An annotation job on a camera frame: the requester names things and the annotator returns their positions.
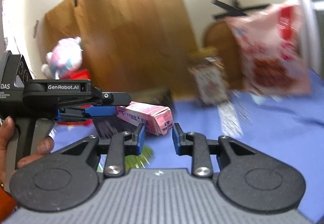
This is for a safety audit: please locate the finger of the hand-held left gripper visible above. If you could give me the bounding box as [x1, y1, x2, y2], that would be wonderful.
[54, 87, 132, 122]

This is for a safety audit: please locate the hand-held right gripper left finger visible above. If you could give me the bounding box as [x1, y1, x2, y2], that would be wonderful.
[57, 124, 146, 177]

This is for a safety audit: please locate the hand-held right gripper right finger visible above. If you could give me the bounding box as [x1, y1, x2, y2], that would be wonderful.
[172, 123, 261, 178]

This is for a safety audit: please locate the pink carton box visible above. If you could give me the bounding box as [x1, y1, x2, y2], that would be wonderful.
[116, 102, 174, 136]

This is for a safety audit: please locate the person's left hand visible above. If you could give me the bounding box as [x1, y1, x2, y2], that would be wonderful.
[0, 116, 55, 191]

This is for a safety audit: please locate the green snack packet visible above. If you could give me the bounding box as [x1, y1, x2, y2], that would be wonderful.
[97, 147, 155, 172]

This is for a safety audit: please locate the black and beige packet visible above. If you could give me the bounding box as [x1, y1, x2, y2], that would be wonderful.
[94, 118, 138, 140]

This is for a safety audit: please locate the red gift box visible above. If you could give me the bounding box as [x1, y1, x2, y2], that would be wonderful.
[57, 69, 93, 127]

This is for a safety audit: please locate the pink and blue plush toy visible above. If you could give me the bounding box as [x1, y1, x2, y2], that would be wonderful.
[41, 36, 83, 80]

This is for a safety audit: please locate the clear nut jar gold lid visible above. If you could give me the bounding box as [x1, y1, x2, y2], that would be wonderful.
[187, 47, 230, 106]

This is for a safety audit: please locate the blue printed cloth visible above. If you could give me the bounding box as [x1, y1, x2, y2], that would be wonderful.
[51, 67, 324, 224]

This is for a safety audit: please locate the large wooden panel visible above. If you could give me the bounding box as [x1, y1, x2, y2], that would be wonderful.
[44, 0, 203, 103]

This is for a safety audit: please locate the round woven wooden board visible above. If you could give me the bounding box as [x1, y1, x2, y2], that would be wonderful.
[204, 20, 245, 88]

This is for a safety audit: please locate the large pink snack bag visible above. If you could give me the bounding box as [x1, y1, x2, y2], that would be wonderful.
[225, 3, 312, 96]

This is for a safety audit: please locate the crossed black tape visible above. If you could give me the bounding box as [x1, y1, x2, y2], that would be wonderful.
[211, 0, 271, 20]

